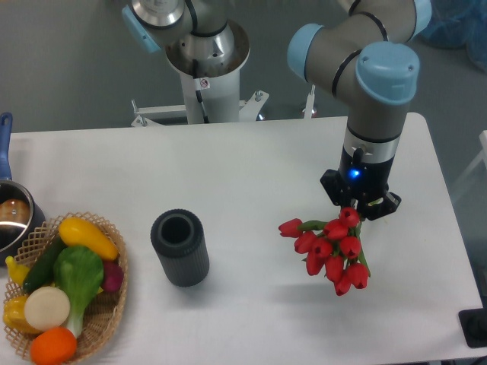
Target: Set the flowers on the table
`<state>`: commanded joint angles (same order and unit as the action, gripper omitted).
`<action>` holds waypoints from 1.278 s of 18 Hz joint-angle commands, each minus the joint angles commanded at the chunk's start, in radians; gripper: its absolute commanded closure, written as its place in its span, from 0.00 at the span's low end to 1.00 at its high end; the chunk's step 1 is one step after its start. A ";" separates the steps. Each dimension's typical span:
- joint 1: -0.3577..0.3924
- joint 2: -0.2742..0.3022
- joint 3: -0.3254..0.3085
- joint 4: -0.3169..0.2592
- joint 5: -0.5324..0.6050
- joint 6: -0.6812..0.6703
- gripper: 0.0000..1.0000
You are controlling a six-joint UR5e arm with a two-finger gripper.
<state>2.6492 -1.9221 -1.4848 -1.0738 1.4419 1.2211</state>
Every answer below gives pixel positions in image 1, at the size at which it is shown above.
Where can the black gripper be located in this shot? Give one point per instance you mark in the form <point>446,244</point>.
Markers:
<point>367,183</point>

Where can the red tulip bouquet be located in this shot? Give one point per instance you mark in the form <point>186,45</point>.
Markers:
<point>332,248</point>

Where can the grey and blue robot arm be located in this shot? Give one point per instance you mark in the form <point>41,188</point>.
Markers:
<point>364,62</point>

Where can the black device at edge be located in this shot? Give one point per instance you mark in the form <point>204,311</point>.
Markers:
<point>473,324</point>

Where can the dark grey ribbed vase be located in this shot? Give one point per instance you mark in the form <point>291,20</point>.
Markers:
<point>178,239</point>

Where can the blue plastic bag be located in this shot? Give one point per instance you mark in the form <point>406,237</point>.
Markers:
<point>459,24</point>

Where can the purple radish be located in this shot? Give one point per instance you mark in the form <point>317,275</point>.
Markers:
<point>112,277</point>

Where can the woven wicker basket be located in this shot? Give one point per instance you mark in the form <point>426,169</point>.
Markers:
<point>102,316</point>

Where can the yellow squash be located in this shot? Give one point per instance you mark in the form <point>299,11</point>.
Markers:
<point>75,231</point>

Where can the green bok choy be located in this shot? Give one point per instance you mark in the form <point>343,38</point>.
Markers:
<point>78,272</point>

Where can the green cucumber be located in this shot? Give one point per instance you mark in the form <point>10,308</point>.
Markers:
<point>42,271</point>

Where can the white round bun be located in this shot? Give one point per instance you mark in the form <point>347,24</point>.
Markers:
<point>46,308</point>

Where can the blue saucepan with lid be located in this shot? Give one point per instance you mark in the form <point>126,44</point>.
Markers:
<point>20,214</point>

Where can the orange fruit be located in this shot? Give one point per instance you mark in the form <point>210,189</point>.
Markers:
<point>55,346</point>

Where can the yellow banana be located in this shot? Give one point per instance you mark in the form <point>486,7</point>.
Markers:
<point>16,272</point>

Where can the yellow corn cob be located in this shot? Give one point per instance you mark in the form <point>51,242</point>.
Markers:
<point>14,316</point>

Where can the white frame at right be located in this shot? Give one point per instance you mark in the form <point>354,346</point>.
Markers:
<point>466,179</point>

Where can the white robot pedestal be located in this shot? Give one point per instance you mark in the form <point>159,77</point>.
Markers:
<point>209,70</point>

